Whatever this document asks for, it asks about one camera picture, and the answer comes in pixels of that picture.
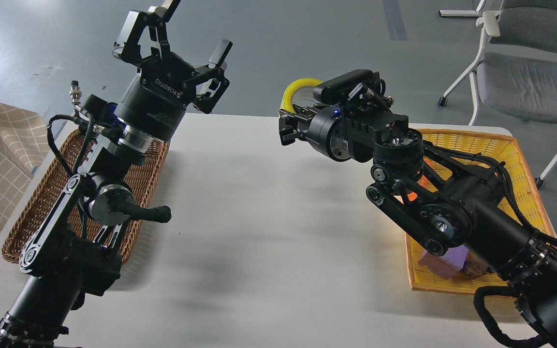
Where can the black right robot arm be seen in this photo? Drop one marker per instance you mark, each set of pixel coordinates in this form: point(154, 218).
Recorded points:
point(441, 197)

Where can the brown toy ginger root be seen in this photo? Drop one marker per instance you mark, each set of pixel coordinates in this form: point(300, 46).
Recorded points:
point(474, 269)

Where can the orange toy carrot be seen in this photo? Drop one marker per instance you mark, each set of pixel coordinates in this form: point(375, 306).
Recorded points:
point(413, 197)

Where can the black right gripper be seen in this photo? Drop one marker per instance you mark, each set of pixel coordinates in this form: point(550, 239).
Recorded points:
point(323, 129)

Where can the grey office chair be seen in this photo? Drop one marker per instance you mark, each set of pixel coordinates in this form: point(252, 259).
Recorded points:
point(520, 87)

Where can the purple foam block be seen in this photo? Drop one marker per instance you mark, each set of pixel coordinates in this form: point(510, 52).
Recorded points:
point(448, 265)

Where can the yellow plastic basket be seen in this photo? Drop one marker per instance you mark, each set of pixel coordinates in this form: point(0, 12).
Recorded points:
point(501, 148)

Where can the brown wicker basket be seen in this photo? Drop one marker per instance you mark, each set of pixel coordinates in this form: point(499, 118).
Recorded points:
point(142, 181)

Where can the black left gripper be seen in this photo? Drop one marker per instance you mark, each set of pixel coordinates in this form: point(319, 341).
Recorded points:
point(155, 99)

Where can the yellow tape roll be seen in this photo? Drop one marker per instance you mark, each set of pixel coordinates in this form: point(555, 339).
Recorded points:
point(299, 93)

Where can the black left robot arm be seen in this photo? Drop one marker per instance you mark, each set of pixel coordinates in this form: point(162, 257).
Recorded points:
point(75, 251)

